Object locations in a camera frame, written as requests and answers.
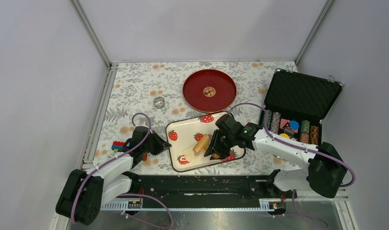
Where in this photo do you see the yellow poker chip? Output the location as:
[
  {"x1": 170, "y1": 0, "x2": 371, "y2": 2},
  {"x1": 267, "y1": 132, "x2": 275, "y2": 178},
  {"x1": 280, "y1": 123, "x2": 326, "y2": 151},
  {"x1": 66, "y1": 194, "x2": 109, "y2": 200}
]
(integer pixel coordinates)
[{"x1": 280, "y1": 133, "x2": 290, "y2": 139}]

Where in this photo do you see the wooden roller with handle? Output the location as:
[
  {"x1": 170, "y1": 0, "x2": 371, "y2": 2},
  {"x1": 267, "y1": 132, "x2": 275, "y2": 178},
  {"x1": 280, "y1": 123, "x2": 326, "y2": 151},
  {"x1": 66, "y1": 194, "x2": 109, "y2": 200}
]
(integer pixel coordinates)
[{"x1": 193, "y1": 134, "x2": 219, "y2": 160}]

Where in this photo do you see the blue poker chip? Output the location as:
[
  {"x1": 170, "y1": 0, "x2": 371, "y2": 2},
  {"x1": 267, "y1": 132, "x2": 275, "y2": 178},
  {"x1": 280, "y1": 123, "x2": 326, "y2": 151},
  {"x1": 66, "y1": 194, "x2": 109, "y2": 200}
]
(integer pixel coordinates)
[{"x1": 289, "y1": 120, "x2": 300, "y2": 130}]

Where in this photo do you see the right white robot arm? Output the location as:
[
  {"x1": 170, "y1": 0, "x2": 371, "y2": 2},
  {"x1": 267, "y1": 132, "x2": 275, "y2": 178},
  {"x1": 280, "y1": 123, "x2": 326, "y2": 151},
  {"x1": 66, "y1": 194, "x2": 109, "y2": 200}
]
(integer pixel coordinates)
[{"x1": 204, "y1": 114, "x2": 348, "y2": 198}]

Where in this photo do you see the black poker chip case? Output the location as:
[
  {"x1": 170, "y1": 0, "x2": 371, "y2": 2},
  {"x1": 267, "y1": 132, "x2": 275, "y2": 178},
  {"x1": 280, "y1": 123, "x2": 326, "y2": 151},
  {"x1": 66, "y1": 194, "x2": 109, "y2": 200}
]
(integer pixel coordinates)
[{"x1": 259, "y1": 69, "x2": 343, "y2": 145}]

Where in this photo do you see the white dough piece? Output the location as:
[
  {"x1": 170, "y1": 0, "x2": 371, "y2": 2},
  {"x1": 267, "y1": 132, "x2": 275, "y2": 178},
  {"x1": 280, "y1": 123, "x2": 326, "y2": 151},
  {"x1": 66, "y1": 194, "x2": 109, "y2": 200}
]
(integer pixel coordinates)
[{"x1": 182, "y1": 144, "x2": 199, "y2": 162}]

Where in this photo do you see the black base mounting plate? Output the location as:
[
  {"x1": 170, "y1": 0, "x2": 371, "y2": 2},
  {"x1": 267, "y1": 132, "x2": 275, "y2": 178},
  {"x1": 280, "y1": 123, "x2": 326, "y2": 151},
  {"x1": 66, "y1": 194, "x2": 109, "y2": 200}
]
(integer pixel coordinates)
[{"x1": 121, "y1": 173, "x2": 292, "y2": 209}]

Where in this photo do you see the red round lacquer tray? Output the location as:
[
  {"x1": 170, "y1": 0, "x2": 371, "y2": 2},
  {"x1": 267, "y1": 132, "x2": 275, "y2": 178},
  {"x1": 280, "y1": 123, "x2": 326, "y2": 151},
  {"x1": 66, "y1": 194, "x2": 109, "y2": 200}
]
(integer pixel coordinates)
[{"x1": 182, "y1": 69, "x2": 237, "y2": 113}]

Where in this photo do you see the strawberry pattern rectangular tray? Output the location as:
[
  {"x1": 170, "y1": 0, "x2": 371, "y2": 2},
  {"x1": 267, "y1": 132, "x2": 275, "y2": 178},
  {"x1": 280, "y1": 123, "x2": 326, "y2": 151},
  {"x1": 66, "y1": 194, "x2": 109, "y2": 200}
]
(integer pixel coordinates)
[{"x1": 166, "y1": 112, "x2": 244, "y2": 175}]

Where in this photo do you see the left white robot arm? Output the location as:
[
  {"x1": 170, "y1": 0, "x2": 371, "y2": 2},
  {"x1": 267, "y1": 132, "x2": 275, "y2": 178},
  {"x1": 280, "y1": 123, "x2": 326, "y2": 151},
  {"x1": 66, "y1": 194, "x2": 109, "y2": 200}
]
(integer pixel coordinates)
[{"x1": 55, "y1": 126, "x2": 171, "y2": 225}]

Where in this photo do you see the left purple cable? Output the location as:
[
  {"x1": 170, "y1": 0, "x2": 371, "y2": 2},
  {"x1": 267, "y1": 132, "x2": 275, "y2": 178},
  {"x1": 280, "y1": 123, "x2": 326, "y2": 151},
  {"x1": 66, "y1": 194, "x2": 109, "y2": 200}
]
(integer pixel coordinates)
[{"x1": 70, "y1": 113, "x2": 174, "y2": 230}]

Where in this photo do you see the colourful toy brick block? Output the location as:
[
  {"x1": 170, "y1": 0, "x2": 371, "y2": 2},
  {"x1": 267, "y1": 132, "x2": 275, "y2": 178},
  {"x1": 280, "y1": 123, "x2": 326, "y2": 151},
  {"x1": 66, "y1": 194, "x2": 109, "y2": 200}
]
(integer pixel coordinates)
[{"x1": 111, "y1": 141, "x2": 125, "y2": 152}]

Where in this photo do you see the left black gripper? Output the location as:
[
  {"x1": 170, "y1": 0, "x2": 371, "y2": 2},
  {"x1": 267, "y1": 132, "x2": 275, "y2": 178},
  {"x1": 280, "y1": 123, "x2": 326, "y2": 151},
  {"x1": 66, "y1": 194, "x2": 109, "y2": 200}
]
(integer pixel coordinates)
[{"x1": 141, "y1": 130, "x2": 171, "y2": 156}]

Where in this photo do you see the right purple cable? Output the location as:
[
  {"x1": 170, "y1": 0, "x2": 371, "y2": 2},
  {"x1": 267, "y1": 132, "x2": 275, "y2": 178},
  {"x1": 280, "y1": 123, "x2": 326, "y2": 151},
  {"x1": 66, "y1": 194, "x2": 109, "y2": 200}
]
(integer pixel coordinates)
[{"x1": 227, "y1": 102, "x2": 356, "y2": 230}]

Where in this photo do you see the metal round cookie cutter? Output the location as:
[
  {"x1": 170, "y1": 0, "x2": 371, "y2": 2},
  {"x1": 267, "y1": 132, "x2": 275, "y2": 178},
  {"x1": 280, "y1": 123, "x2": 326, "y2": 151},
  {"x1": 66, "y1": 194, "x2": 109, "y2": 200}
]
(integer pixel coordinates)
[{"x1": 153, "y1": 97, "x2": 165, "y2": 109}]

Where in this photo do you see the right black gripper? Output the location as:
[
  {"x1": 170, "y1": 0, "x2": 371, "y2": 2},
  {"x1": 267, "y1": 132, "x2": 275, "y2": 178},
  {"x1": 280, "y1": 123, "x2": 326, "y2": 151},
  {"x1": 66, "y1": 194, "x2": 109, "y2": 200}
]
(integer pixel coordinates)
[{"x1": 205, "y1": 130, "x2": 236, "y2": 161}]

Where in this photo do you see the purple cable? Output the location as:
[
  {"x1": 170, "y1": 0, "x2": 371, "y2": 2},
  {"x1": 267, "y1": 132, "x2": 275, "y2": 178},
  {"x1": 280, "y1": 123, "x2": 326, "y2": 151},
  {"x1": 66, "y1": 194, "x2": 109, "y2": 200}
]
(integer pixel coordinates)
[
  {"x1": 70, "y1": 113, "x2": 174, "y2": 230},
  {"x1": 227, "y1": 102, "x2": 356, "y2": 230}
]

